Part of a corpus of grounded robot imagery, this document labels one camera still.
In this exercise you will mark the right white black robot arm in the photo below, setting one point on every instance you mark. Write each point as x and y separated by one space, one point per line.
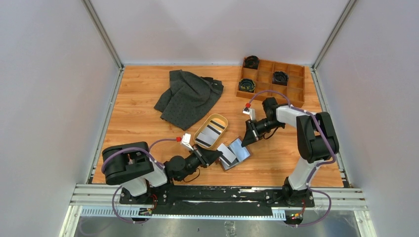
317 142

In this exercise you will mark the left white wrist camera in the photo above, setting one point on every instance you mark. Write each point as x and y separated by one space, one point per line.
185 141

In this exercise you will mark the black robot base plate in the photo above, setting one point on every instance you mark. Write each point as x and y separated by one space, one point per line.
214 201

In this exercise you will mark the brown leather card holder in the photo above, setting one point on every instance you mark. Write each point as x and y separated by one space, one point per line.
242 153

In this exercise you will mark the dark grey dotted cloth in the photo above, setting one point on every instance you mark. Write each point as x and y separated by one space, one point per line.
189 98

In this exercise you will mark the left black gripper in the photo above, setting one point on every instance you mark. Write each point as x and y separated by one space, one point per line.
206 157

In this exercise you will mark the black coiled belt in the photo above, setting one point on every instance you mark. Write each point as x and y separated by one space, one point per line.
280 78
251 62

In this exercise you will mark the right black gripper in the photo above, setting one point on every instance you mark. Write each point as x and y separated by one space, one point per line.
252 134

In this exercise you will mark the aluminium frame rail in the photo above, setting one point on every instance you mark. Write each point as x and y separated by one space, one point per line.
318 198

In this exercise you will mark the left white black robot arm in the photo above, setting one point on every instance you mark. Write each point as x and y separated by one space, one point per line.
133 167

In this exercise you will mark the white striped cards in tray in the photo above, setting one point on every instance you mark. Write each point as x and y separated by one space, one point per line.
210 133

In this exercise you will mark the black coiled belt middle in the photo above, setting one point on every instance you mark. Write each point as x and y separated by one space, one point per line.
280 78

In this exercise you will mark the dark green coiled belt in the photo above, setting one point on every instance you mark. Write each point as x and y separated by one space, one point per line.
246 85

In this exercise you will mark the wooden compartment tray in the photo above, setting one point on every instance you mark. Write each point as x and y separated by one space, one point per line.
294 91

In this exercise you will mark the black coiled belt top left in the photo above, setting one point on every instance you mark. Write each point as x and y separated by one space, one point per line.
251 62

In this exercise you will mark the oval wooden card tray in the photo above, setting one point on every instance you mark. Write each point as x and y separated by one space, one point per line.
213 116

